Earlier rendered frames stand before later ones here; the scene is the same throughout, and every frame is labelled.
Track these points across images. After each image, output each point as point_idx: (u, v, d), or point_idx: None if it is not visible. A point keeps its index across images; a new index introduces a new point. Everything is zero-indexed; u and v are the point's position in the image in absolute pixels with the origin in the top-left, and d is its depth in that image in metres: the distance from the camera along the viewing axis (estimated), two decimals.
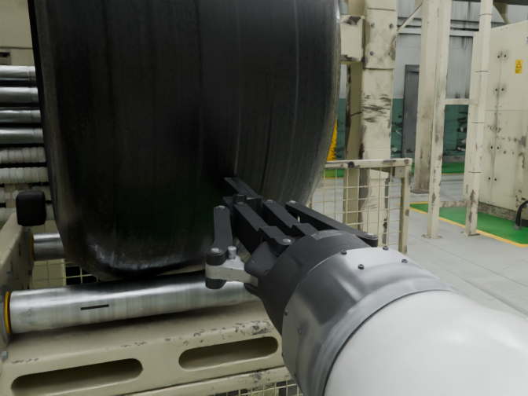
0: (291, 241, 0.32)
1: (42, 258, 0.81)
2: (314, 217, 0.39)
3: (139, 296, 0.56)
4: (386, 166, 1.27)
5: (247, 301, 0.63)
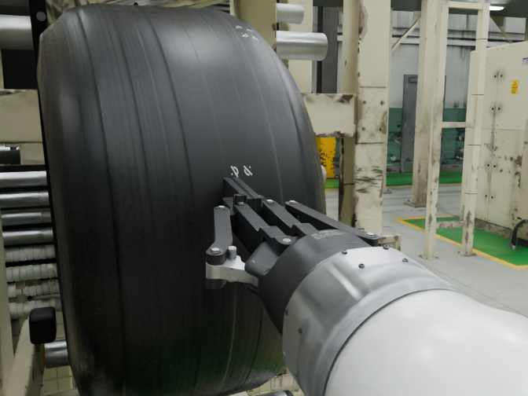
0: (291, 241, 0.32)
1: (51, 367, 0.85)
2: (314, 217, 0.39)
3: None
4: None
5: None
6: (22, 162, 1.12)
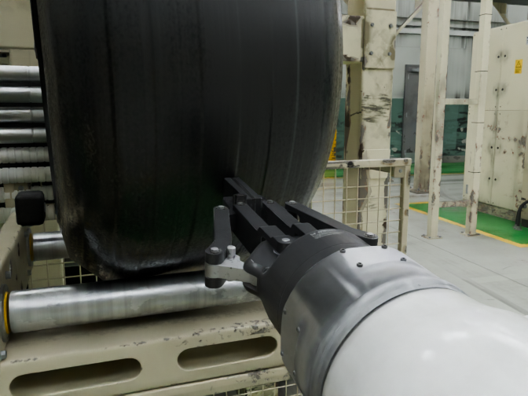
0: (290, 240, 0.32)
1: (38, 242, 0.78)
2: (314, 217, 0.39)
3: None
4: (386, 166, 1.27)
5: None
6: None
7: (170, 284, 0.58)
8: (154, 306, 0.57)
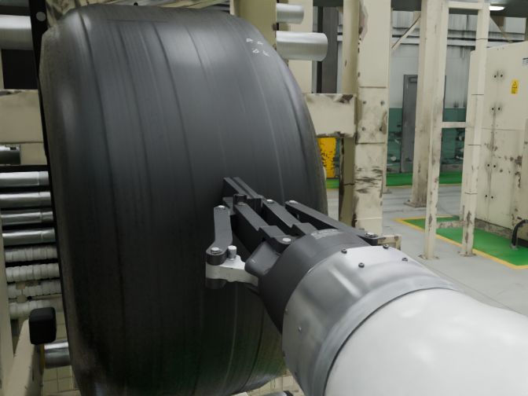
0: (291, 240, 0.32)
1: (49, 353, 0.84)
2: (314, 216, 0.39)
3: None
4: None
5: None
6: (22, 162, 1.12)
7: None
8: None
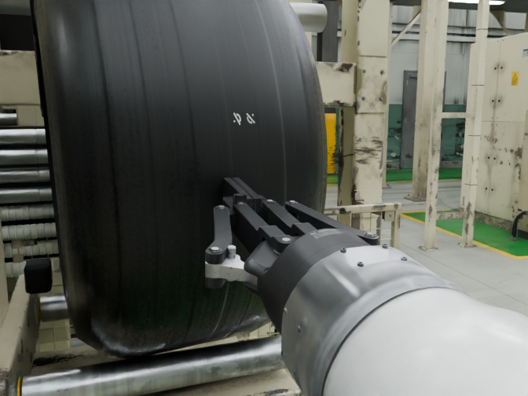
0: (291, 240, 0.32)
1: (45, 306, 0.83)
2: (314, 216, 0.39)
3: None
4: None
5: (242, 350, 0.66)
6: (19, 124, 1.11)
7: (170, 365, 0.63)
8: (154, 386, 0.62)
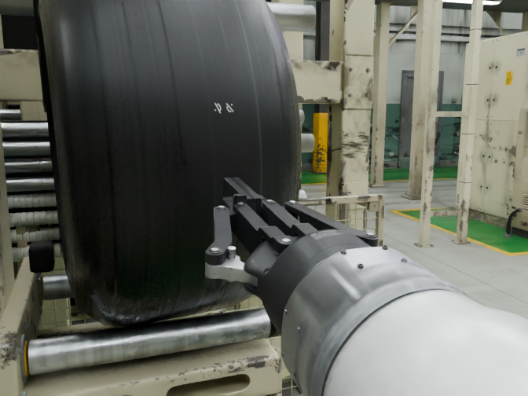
0: (291, 241, 0.32)
1: (48, 284, 0.90)
2: (314, 217, 0.39)
3: None
4: None
5: (227, 320, 0.73)
6: (23, 119, 1.17)
7: (161, 332, 0.70)
8: (147, 350, 0.69)
